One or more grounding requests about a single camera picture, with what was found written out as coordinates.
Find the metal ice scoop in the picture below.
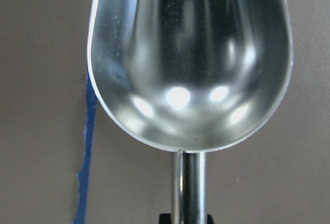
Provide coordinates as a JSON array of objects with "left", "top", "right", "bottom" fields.
[{"left": 87, "top": 0, "right": 293, "bottom": 223}]

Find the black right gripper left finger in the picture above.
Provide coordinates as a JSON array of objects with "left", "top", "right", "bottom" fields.
[{"left": 158, "top": 213, "right": 172, "bottom": 224}]

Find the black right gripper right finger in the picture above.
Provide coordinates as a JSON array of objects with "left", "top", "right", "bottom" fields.
[{"left": 207, "top": 214, "right": 214, "bottom": 224}]

